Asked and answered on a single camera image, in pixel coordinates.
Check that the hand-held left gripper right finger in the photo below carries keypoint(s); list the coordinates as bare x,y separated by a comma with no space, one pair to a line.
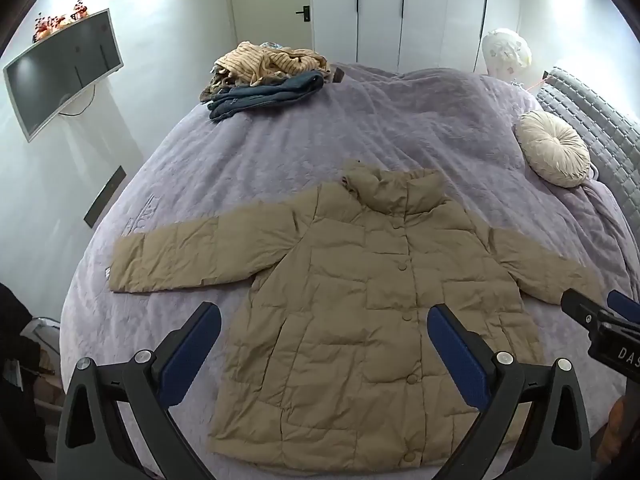
457,355

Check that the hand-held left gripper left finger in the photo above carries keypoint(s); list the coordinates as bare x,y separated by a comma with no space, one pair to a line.
192,350

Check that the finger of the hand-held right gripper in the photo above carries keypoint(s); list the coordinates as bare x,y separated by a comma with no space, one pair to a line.
577,305
625,304

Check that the tan puffer jacket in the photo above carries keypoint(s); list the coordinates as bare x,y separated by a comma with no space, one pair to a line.
360,310

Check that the person's right hand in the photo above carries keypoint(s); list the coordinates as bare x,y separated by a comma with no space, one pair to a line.
620,430

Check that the round cream pleated cushion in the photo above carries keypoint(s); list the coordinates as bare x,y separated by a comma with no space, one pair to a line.
552,147

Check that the dark hanging clothing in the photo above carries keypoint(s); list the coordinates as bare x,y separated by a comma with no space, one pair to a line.
17,375

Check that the grey quilted headboard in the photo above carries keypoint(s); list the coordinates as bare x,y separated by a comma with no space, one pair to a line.
595,120

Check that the purple plush blanket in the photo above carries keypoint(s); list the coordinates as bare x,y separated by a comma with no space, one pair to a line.
280,145

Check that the dark blue folded jeans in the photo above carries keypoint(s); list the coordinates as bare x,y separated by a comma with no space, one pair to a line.
265,94

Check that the beige striped garment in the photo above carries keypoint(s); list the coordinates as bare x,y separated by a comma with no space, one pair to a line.
265,62

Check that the brown garment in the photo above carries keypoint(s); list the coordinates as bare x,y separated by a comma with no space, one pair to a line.
339,74

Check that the white wardrobe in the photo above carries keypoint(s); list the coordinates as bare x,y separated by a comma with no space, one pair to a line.
425,10

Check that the red flower decoration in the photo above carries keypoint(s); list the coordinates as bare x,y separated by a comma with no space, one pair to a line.
60,19

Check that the white door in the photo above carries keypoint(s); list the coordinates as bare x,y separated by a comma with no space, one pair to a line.
272,2

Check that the dark wall panel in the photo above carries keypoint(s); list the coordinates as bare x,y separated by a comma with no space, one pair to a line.
104,196

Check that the wall-mounted television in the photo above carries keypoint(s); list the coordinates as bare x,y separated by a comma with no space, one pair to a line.
62,72

